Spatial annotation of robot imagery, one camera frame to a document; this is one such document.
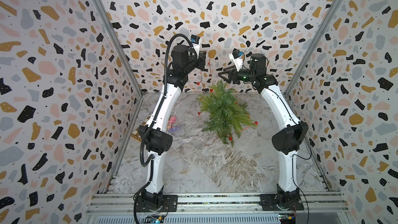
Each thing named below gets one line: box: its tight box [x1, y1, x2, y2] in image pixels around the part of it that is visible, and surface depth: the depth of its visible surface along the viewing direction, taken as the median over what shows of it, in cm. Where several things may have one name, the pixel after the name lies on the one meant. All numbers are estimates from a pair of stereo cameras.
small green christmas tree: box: [195, 79, 257, 148], surface depth 78 cm
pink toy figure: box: [167, 116, 177, 125], surface depth 105 cm
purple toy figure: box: [168, 126, 180, 134], surface depth 101 cm
